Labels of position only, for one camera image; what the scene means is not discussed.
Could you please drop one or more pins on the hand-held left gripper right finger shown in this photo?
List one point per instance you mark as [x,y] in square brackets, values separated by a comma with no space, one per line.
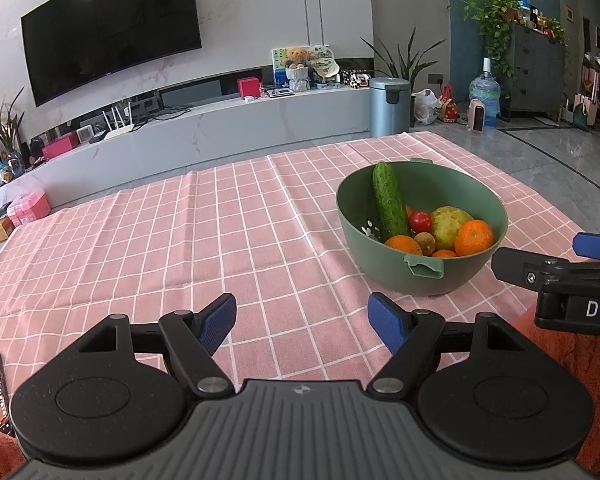
[387,322]

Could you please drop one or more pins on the long-leaf potted plant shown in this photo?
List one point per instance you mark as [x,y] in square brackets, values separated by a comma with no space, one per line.
[405,60]

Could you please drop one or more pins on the green cucumber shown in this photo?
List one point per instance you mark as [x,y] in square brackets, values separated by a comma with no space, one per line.
[390,200]

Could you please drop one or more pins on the red gift bag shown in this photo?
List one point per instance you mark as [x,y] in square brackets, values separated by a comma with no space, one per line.
[449,107]

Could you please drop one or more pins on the white plastic bag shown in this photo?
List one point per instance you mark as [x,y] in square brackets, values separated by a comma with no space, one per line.
[424,107]

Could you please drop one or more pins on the thin-leaf potted plant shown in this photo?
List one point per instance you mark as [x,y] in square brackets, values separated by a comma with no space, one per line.
[7,130]

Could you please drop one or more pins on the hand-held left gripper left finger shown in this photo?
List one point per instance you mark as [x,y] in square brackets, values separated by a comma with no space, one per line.
[217,320]

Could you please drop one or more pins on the small white device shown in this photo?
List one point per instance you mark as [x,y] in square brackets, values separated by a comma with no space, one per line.
[86,135]

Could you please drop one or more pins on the grey drawer cabinet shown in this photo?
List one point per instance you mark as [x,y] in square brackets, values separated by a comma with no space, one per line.
[535,70]

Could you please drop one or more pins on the white router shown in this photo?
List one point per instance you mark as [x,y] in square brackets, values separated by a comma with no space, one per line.
[117,127]

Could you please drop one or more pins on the blue water jug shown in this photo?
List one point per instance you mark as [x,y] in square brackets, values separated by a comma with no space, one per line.
[485,92]

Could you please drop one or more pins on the black white checkered box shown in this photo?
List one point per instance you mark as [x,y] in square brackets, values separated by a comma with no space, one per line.
[355,79]

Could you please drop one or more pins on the red box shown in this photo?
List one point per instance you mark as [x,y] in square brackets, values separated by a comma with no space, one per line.
[248,87]

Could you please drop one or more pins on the pink-red box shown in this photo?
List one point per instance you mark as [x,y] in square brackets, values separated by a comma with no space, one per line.
[60,147]

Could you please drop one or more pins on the orange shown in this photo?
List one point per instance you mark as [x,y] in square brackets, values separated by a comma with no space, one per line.
[404,245]
[474,237]
[444,253]

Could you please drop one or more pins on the green landscape picture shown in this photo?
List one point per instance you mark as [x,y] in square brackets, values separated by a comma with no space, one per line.
[320,52]

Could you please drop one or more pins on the black wall television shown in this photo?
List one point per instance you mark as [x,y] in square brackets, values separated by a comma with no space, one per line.
[110,35]

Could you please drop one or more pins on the light printed cap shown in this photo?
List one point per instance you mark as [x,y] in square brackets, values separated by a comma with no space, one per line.
[327,70]

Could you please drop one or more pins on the white wrapped flower pot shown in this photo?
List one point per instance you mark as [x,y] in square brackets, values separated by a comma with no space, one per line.
[298,80]

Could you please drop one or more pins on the yellow-green pomelo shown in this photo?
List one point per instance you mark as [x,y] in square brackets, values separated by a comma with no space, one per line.
[450,225]

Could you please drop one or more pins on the brown teddy bear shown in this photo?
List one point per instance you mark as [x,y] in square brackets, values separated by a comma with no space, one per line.
[296,57]

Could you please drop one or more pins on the small pink heater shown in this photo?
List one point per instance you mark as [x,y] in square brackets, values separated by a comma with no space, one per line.
[476,116]

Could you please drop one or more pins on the green ivy plant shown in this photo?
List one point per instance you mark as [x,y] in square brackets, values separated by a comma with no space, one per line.
[495,20]

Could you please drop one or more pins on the green plastic bowl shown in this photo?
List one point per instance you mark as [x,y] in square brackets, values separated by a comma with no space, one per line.
[380,265]

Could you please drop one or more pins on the red tomato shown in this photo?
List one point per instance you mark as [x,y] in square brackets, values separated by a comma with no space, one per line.
[420,220]

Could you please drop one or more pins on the pink checked tablecloth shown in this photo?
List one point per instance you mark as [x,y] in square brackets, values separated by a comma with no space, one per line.
[205,240]

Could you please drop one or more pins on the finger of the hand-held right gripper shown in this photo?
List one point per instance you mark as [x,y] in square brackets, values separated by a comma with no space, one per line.
[515,262]
[597,247]

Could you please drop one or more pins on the brown kiwi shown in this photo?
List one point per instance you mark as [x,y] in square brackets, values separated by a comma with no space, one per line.
[425,242]

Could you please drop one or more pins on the orange-red textured cloth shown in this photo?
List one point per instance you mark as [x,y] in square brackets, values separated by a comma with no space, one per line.
[570,385]

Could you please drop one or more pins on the grey metal trash can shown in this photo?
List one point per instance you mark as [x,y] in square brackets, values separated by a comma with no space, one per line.
[389,110]

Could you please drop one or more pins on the white marble television console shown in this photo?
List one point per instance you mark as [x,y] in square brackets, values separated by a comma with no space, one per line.
[205,135]

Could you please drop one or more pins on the pink storage box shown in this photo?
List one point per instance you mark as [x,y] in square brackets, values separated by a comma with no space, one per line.
[29,207]

